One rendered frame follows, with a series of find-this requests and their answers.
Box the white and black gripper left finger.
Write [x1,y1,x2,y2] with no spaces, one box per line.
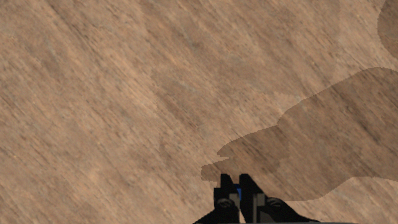
[193,173,240,224]

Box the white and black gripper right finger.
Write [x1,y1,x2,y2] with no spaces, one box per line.
[239,173,320,223]

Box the small blue cube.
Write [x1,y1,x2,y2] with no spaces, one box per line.
[234,184,241,201]

